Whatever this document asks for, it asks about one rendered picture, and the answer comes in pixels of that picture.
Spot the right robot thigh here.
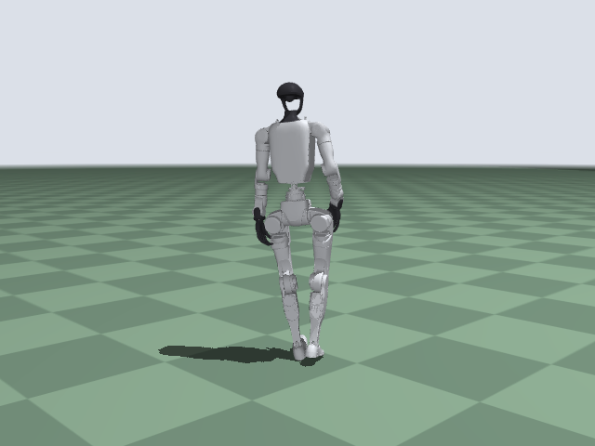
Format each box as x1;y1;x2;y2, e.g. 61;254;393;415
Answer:
308;207;333;293

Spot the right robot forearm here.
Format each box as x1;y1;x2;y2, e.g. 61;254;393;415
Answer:
326;161;344;207

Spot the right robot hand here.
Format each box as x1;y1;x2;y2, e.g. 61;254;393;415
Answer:
327;199;343;233

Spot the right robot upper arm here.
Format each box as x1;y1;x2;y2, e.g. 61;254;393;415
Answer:
309;122;337;177

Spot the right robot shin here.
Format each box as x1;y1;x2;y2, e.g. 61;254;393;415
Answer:
310;274;328;347

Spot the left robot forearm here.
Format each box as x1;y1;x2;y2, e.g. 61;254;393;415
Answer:
252;170;268;216

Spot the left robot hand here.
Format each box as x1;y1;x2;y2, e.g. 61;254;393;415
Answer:
254;207;273;246

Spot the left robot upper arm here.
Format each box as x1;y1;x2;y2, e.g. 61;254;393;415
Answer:
255;127;271;181

